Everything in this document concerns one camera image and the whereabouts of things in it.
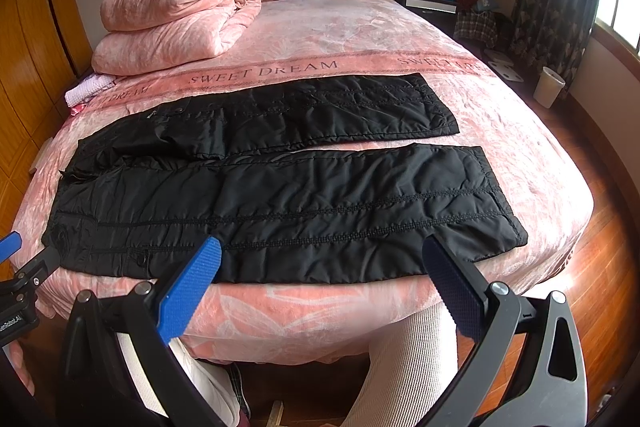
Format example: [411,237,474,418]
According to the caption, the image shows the black padded pants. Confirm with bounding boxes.
[42,74,528,285]

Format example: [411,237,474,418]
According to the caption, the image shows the person's leg in white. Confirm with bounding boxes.
[343,303,458,427]

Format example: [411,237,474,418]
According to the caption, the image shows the folded light pink towel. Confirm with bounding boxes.
[64,74,116,108]

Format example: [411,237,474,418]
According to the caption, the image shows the wooden wardrobe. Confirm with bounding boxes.
[1,0,92,235]

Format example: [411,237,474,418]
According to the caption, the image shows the white waste bin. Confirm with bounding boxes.
[534,66,565,108]

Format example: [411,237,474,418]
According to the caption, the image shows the folded pink quilt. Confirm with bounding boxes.
[91,0,262,77]

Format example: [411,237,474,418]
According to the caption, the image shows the plaid cloth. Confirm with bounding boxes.
[454,11,498,49]

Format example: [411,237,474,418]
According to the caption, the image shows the cluttered bedside table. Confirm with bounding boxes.
[396,0,458,32]

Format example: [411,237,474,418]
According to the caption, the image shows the pink sweet dream bedspread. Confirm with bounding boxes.
[12,0,593,364]

